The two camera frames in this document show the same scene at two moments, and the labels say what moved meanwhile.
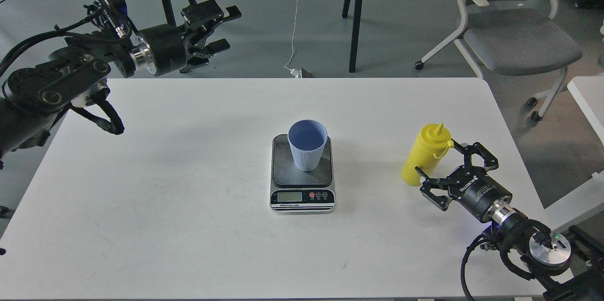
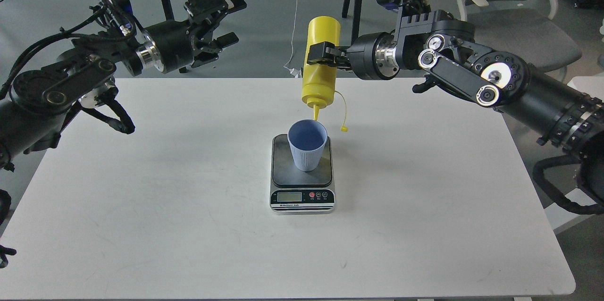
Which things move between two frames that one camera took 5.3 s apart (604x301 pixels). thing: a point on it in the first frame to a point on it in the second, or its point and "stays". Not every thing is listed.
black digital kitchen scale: [294, 191] stays
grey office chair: [509, 10] stays
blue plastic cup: [307, 138] stays
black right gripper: [474, 189] to [373, 56]
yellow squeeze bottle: [431, 143] to [318, 88]
